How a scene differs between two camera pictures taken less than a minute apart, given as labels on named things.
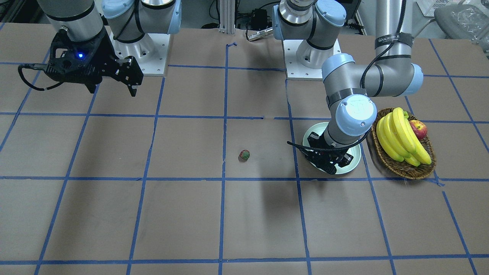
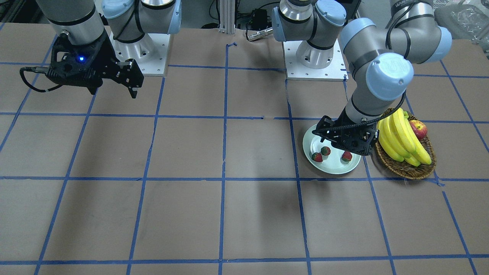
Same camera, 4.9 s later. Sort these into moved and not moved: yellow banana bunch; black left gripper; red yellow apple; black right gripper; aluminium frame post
Moved: black left gripper
Not moved: red yellow apple; black right gripper; aluminium frame post; yellow banana bunch
